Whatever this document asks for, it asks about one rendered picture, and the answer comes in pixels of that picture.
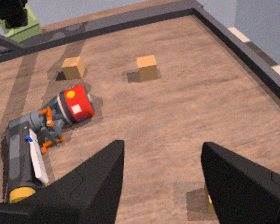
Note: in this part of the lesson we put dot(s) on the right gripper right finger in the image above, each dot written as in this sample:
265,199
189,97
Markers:
241,191

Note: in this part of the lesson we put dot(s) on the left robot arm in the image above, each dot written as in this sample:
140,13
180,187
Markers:
18,22

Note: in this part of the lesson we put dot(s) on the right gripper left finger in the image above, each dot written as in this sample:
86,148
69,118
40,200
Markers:
89,194

